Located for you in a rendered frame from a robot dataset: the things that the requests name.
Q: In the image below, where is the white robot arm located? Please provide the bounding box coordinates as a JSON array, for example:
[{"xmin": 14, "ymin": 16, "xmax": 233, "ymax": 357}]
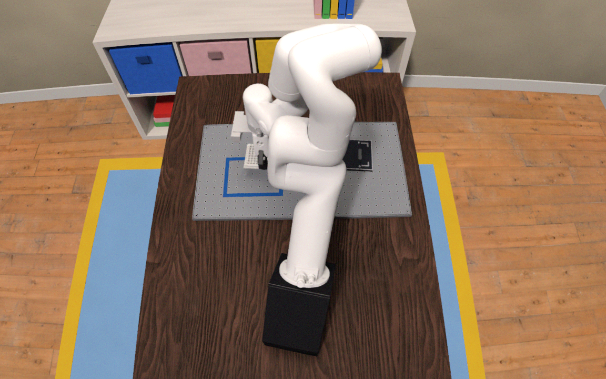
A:
[{"xmin": 231, "ymin": 24, "xmax": 382, "ymax": 288}]

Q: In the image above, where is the blue tape outline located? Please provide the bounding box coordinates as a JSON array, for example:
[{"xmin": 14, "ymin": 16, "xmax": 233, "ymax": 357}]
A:
[{"xmin": 223, "ymin": 157, "xmax": 283, "ymax": 197}]

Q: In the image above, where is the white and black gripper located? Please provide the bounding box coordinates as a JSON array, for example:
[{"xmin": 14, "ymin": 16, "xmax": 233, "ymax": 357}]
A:
[{"xmin": 252, "ymin": 132, "xmax": 269, "ymax": 170}]

